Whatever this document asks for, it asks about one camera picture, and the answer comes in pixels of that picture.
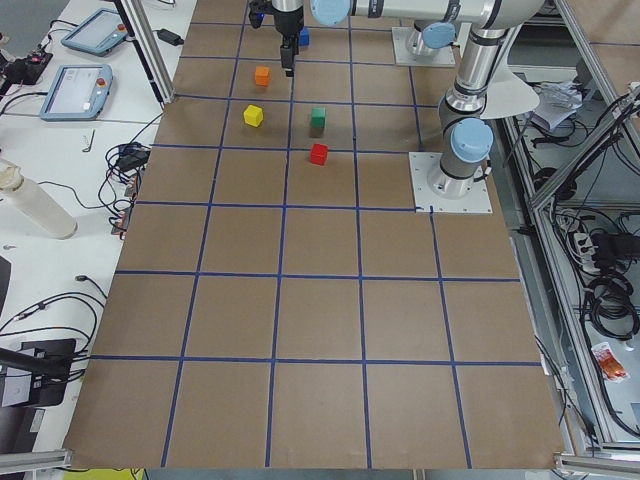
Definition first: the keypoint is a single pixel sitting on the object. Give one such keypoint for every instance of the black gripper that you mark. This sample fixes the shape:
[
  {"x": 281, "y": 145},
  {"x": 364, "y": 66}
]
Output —
[{"x": 286, "y": 23}]

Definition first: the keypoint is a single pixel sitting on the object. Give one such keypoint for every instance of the red wooden block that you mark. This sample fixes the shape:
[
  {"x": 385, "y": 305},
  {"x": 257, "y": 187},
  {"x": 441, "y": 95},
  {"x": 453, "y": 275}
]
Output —
[{"x": 319, "y": 154}]

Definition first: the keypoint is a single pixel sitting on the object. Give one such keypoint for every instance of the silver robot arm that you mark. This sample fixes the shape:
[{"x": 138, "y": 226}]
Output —
[
  {"x": 467, "y": 138},
  {"x": 427, "y": 38}
]

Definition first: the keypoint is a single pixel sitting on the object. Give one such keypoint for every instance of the blue wooden block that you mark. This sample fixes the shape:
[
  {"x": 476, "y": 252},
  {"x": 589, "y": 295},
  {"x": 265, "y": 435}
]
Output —
[{"x": 304, "y": 38}]

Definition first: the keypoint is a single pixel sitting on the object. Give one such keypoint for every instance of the orange wooden block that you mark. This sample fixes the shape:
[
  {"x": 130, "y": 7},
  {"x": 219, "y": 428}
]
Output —
[{"x": 262, "y": 76}]

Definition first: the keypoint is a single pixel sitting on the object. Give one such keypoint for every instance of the green wooden block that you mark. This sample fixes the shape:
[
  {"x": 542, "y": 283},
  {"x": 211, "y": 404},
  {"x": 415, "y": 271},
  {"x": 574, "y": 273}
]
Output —
[{"x": 318, "y": 117}]

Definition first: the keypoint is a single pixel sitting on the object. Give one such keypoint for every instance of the yellow wooden block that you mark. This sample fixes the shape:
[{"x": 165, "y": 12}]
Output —
[{"x": 253, "y": 115}]

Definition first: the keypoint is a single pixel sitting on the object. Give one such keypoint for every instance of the black power adapter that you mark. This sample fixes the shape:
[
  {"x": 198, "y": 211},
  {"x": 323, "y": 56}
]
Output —
[{"x": 170, "y": 37}]

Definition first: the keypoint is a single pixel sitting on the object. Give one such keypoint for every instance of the far blue teach pendant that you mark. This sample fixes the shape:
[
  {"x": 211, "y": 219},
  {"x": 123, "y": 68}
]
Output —
[{"x": 98, "y": 34}]

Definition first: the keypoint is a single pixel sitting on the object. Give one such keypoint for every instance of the blue teach pendant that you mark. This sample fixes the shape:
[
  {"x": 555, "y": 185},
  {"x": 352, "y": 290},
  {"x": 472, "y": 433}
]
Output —
[
  {"x": 77, "y": 93},
  {"x": 98, "y": 34}
]

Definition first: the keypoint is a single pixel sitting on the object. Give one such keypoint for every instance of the near blue teach pendant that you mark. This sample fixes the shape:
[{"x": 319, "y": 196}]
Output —
[{"x": 77, "y": 93}]

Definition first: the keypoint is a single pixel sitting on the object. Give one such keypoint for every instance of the metal allen key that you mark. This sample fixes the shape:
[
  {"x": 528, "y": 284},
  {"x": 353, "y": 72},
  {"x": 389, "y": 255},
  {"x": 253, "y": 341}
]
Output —
[{"x": 89, "y": 142}]

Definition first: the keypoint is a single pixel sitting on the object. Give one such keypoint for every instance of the black electronics box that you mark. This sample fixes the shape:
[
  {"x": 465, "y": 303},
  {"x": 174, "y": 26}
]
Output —
[{"x": 27, "y": 71}]

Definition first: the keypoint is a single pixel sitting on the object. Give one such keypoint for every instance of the white cylindrical bottle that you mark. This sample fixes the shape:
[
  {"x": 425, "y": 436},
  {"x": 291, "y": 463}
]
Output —
[{"x": 35, "y": 203}]

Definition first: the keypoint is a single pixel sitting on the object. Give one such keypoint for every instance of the red snack packet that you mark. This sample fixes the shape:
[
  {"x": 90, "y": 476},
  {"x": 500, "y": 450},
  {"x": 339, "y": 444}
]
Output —
[{"x": 610, "y": 366}]

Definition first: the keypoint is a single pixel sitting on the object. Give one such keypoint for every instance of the wrist black camera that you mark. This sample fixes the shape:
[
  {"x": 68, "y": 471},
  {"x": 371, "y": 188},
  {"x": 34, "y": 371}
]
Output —
[{"x": 258, "y": 9}]

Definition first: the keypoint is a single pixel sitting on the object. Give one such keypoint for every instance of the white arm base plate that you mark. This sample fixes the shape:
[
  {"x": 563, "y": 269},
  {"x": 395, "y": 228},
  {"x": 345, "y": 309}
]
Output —
[
  {"x": 435, "y": 192},
  {"x": 443, "y": 58}
]

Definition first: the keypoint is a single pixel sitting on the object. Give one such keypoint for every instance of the aluminium frame post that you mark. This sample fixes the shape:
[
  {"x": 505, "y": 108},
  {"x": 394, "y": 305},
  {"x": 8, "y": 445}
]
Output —
[{"x": 137, "y": 25}]

